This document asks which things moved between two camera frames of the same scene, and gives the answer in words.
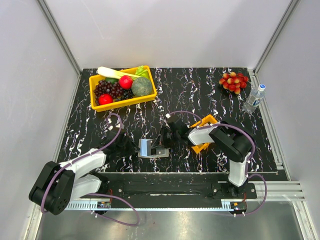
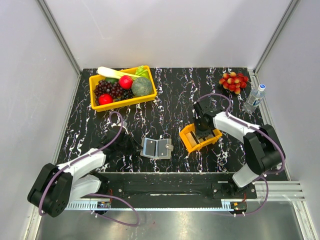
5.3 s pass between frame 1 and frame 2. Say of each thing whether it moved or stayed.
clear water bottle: stayed
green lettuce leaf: stayed
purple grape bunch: stayed
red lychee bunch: stayed
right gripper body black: moved
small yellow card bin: moved
